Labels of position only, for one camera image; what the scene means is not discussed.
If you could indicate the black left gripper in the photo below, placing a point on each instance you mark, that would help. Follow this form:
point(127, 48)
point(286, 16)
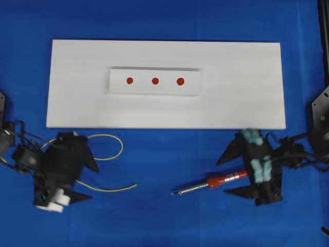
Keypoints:
point(59, 170)

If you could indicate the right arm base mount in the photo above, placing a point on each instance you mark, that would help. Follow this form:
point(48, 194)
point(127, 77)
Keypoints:
point(321, 118)

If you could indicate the small white raised plate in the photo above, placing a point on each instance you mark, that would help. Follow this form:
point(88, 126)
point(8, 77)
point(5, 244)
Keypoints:
point(155, 81)

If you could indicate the red handled soldering iron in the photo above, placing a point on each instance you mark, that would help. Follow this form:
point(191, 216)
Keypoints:
point(214, 182)

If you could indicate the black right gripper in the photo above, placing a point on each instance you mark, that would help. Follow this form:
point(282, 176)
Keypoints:
point(255, 151)

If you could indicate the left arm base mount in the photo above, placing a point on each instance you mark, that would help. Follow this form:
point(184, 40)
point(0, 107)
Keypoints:
point(2, 106)

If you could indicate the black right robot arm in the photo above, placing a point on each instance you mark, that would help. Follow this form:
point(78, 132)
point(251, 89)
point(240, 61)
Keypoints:
point(295, 152)

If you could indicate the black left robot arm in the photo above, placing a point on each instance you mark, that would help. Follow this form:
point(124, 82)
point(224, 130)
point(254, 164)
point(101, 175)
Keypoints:
point(27, 157)

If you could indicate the black object bottom right edge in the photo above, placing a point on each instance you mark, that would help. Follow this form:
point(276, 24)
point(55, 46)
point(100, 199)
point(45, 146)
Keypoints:
point(325, 231)

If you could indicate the large white base board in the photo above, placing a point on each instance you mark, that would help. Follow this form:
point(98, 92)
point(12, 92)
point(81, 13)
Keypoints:
point(242, 85)

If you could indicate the black frame post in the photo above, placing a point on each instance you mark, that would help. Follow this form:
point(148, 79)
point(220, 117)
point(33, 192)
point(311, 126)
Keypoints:
point(323, 22)

